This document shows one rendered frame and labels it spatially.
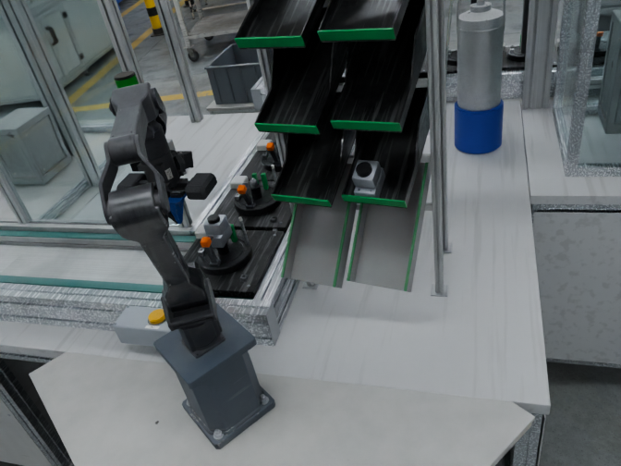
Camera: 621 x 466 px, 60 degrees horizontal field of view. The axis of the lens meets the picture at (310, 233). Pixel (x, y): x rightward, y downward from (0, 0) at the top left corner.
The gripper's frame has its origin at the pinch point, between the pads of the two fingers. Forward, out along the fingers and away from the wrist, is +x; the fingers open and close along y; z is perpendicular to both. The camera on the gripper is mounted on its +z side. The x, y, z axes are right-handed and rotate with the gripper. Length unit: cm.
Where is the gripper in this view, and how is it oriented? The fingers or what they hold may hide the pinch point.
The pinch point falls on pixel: (174, 208)
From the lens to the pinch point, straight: 108.1
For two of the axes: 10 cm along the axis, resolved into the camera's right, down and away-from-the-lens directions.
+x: 1.5, 8.0, 5.9
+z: 2.5, -6.1, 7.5
